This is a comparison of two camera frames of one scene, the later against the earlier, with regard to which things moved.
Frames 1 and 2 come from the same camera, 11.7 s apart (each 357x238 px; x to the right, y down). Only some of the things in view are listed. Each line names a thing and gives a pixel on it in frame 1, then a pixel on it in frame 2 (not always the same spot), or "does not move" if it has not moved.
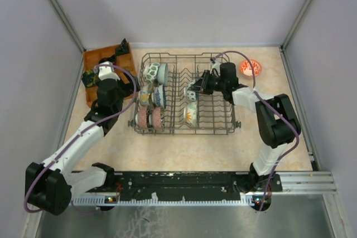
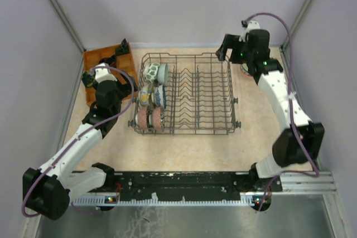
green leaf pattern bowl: x=150 y=71 does not move
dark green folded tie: x=124 y=48 does not move
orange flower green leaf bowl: x=190 y=112 to x=244 y=68
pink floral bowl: x=141 y=117 does not move
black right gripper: x=202 y=85 to x=230 y=42
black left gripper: x=129 y=87 does not move
